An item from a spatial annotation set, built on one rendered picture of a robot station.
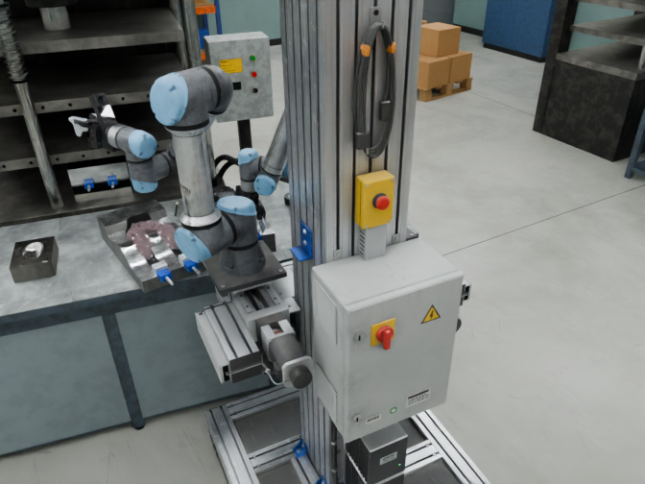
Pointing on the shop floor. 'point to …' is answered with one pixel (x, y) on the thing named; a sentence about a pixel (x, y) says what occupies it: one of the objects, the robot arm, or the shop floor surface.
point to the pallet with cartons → (442, 61)
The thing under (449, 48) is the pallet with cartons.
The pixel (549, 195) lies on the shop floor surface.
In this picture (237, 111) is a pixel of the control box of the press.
